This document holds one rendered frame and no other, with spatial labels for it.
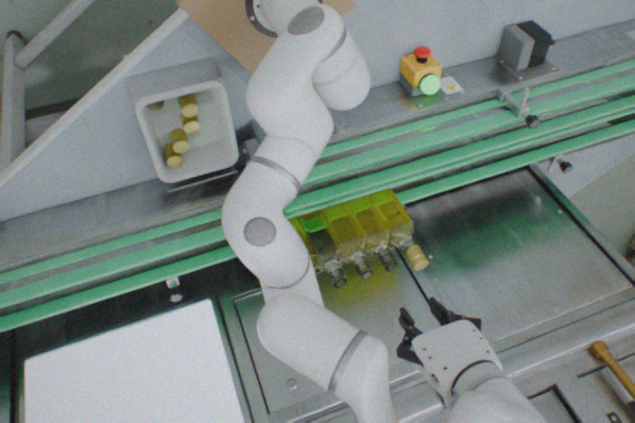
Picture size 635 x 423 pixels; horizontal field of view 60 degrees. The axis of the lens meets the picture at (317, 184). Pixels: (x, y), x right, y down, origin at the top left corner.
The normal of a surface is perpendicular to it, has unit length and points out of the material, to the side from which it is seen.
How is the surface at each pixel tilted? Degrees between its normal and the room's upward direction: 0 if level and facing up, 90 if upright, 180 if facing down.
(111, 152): 0
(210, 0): 0
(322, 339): 78
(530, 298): 90
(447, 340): 114
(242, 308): 90
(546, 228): 90
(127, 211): 90
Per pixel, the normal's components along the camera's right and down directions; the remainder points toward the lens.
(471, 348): -0.07, -0.90
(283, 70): -0.25, -0.44
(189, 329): -0.04, -0.69
